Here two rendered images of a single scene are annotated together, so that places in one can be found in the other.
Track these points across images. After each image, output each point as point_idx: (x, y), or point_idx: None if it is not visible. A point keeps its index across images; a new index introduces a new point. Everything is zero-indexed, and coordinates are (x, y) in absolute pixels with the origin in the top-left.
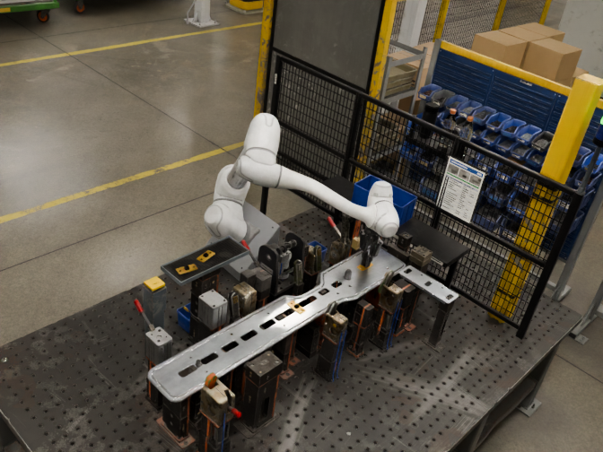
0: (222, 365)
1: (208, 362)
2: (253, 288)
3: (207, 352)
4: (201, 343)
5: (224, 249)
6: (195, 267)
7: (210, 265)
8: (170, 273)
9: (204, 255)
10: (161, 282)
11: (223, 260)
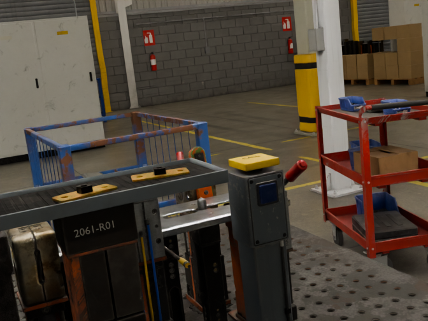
0: (162, 209)
1: (184, 211)
2: (9, 231)
3: (178, 217)
4: (183, 223)
5: (11, 207)
6: (137, 176)
7: (93, 183)
8: (207, 163)
9: (90, 185)
10: (235, 159)
11: (45, 192)
